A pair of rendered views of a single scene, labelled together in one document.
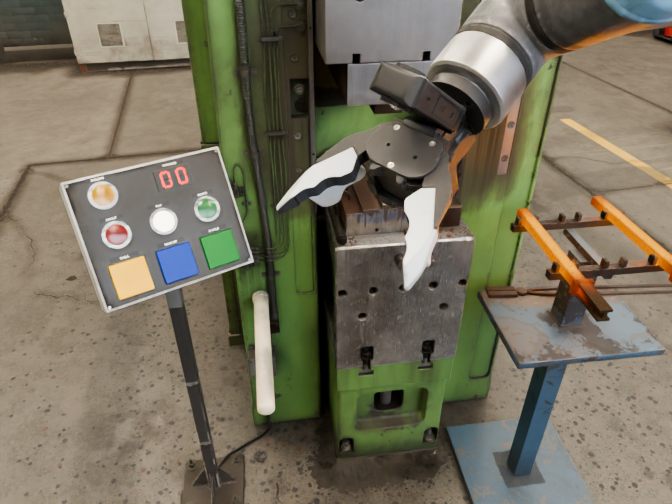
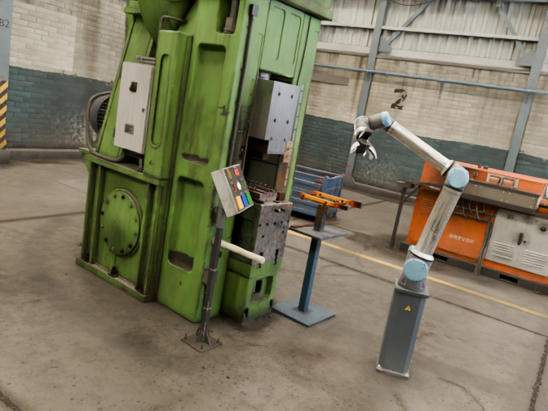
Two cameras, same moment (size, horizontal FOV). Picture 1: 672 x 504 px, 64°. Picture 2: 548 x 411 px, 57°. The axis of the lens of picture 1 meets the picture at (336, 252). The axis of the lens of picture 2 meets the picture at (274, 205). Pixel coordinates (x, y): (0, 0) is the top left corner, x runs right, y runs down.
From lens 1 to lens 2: 2.71 m
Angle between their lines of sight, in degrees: 47
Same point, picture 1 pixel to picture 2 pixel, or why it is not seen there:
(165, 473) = (175, 345)
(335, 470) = (243, 326)
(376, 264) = (270, 212)
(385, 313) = (268, 235)
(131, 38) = not seen: outside the picture
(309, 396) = (218, 300)
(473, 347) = not seen: hidden behind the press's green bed
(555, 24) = (373, 125)
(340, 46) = (268, 134)
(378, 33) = (276, 131)
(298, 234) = not seen: hidden behind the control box
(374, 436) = (254, 306)
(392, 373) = (265, 267)
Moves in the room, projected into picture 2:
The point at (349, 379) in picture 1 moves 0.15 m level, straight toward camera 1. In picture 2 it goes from (254, 271) to (267, 278)
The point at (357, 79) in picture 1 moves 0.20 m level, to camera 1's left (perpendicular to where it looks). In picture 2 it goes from (270, 145) to (249, 143)
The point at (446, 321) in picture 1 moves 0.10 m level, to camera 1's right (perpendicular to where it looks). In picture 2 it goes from (282, 239) to (291, 238)
